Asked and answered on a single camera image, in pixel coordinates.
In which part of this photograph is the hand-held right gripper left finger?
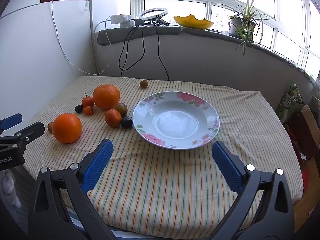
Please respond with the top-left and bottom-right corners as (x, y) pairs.
(28, 139), (123, 240)

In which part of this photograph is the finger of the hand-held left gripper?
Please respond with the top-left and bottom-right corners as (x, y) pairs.
(0, 121), (45, 151)
(0, 113), (23, 131)

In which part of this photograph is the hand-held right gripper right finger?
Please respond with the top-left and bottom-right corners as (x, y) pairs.
(211, 141), (295, 240)

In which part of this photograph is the large orange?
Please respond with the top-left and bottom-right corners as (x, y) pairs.
(93, 84), (121, 110)
(52, 113), (83, 144)

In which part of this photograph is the small mandarin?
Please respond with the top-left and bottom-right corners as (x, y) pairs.
(104, 109), (122, 128)

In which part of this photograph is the green-brown round fruit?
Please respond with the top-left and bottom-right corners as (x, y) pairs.
(114, 102), (128, 117)

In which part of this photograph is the floral white plate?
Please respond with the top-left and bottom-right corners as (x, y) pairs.
(132, 91), (220, 150)

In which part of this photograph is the grey fuzzy cloth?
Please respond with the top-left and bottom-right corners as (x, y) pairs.
(0, 170), (22, 209)

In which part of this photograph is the blue striped cloth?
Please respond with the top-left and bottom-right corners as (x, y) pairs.
(65, 206), (87, 232)

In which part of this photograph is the small tangerine with stem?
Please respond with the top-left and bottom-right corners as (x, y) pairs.
(82, 92), (95, 108)

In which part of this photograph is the striped yellow tablecloth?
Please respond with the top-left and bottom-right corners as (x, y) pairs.
(24, 76), (304, 232)

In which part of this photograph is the white cabinet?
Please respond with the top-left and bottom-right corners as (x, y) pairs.
(0, 0), (98, 120)

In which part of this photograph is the brown cardboard box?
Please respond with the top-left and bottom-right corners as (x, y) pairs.
(287, 104), (320, 161)

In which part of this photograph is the green plastic bag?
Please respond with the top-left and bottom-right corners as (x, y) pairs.
(275, 83), (305, 123)

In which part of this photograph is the potted spider plant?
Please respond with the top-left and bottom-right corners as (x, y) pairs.
(216, 0), (271, 57)

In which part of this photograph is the white power strip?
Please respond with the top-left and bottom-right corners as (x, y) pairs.
(110, 14), (136, 29)

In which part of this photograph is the yellow pumpkin slice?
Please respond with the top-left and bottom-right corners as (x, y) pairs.
(173, 14), (214, 30)

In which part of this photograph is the white cable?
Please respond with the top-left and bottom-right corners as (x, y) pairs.
(51, 1), (113, 76)

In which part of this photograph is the black cable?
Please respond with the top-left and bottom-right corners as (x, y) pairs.
(118, 25), (147, 77)
(154, 17), (171, 81)

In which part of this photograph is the ring light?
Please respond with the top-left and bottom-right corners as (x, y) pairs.
(136, 8), (170, 26)

